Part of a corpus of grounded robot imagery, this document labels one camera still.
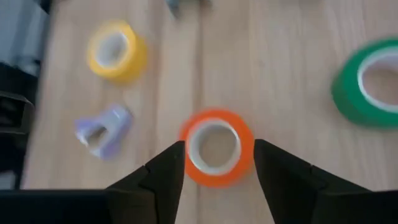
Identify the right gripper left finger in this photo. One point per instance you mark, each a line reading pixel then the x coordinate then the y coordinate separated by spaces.
pixel 164 174

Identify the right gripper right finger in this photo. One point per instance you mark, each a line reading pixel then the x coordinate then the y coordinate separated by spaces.
pixel 286 180

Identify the orange tape roll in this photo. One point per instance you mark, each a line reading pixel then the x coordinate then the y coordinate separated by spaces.
pixel 217 179

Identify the silver clip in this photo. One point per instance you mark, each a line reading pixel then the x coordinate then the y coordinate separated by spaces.
pixel 118 124

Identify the green tape roll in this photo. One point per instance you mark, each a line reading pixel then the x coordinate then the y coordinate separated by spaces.
pixel 345 93

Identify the yellow tape roll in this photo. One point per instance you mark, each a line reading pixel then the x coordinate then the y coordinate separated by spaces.
pixel 136 59

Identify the black aluminium table frame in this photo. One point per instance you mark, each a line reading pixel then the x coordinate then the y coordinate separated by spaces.
pixel 15 112

